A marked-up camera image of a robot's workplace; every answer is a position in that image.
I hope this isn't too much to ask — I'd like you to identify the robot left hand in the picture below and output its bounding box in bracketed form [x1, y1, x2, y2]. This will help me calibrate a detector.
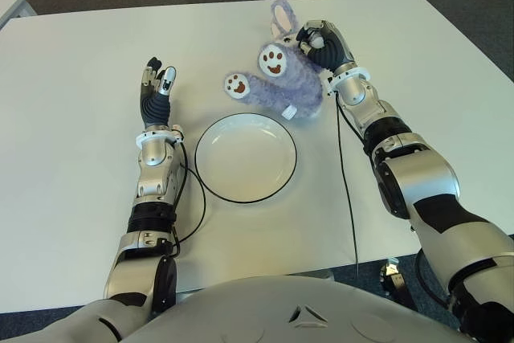
[138, 56, 177, 127]

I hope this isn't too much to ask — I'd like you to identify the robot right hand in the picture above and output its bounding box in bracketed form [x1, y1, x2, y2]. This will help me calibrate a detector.
[296, 19, 357, 75]

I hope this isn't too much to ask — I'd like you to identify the purple plush bunny doll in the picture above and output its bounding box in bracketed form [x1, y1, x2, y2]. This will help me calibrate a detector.
[222, 0, 324, 120]

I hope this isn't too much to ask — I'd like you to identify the white plate black rim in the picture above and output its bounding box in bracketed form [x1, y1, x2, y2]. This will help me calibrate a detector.
[194, 112, 298, 204]

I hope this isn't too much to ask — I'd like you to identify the white side table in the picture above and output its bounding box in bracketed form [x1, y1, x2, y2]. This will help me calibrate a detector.
[0, 0, 35, 31]

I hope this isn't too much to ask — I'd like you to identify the grey robot torso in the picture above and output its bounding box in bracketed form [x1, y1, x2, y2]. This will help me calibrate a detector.
[0, 274, 479, 343]

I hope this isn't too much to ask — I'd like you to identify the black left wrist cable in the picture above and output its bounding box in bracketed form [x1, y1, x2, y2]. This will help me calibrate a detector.
[172, 141, 207, 258]

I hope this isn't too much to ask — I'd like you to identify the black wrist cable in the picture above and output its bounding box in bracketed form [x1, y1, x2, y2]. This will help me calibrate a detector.
[172, 141, 207, 258]
[335, 92, 361, 280]

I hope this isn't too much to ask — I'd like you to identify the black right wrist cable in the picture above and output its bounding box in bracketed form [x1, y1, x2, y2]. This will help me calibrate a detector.
[335, 92, 361, 280]

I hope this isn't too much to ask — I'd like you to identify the black metal floor bracket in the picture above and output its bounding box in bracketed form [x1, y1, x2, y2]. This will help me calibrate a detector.
[379, 260, 414, 312]

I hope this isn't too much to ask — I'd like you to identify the black shoulder cable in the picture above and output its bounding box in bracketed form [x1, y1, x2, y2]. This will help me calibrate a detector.
[414, 248, 451, 308]

